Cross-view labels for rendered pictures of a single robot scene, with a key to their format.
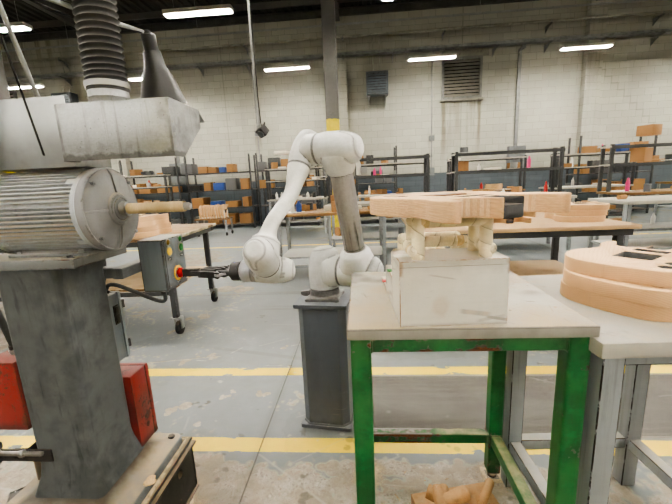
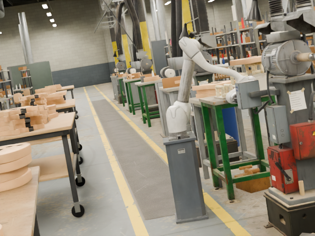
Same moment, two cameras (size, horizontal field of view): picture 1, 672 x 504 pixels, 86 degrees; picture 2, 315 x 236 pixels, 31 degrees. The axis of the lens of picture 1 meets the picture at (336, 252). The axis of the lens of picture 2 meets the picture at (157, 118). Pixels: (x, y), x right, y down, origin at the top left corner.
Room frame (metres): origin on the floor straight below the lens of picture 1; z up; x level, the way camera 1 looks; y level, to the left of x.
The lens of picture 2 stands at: (2.93, 4.67, 1.43)
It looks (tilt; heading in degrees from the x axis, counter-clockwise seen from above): 6 degrees down; 258
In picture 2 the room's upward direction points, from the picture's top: 9 degrees counter-clockwise
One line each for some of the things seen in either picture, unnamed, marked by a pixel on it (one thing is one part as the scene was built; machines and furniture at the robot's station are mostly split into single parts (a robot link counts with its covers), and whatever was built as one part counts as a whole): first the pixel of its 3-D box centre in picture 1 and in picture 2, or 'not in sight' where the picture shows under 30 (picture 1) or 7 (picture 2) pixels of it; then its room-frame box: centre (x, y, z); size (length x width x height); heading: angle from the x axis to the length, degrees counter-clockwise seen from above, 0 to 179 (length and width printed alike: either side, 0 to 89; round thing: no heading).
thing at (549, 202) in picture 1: (542, 202); not in sight; (0.83, -0.48, 1.23); 0.10 x 0.07 x 0.04; 23
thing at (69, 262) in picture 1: (50, 256); (291, 77); (1.14, 0.92, 1.11); 0.36 x 0.24 x 0.04; 86
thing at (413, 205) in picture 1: (449, 203); (252, 59); (0.92, -0.30, 1.23); 0.40 x 0.35 x 0.04; 23
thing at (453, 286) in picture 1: (445, 285); (255, 82); (0.93, -0.29, 1.02); 0.27 x 0.15 x 0.17; 89
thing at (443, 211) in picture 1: (450, 210); not in sight; (0.73, -0.24, 1.23); 0.09 x 0.07 x 0.04; 23
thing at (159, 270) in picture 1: (144, 271); (254, 98); (1.37, 0.75, 0.99); 0.24 x 0.21 x 0.26; 86
